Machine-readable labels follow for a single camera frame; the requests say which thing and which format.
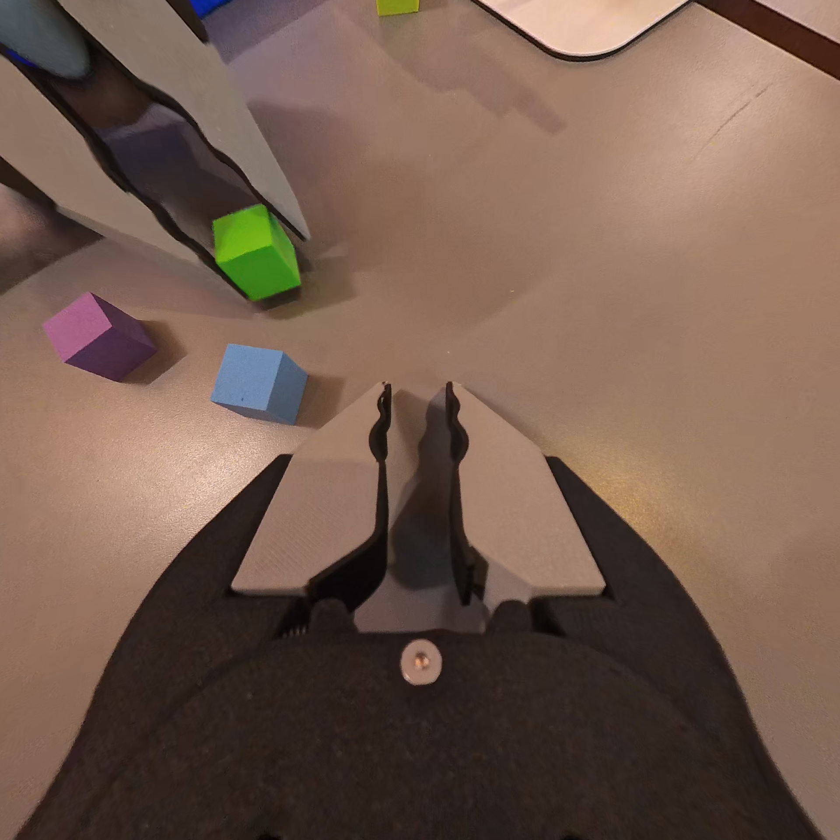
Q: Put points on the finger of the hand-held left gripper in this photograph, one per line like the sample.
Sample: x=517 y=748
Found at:
x=79 y=177
x=197 y=85

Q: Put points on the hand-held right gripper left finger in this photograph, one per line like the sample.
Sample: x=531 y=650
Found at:
x=308 y=518

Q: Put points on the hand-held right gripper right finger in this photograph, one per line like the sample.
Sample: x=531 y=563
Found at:
x=525 y=518

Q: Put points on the blue plastic bin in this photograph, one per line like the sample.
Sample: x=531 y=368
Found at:
x=210 y=5

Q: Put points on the blue foam cube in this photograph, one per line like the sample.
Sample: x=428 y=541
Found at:
x=253 y=380

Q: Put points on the purple foam cube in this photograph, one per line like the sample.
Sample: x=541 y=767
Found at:
x=92 y=334

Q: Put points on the green foam cube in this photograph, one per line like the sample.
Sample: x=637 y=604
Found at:
x=256 y=256

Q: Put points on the yellow foam cube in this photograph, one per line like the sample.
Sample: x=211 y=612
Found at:
x=397 y=6

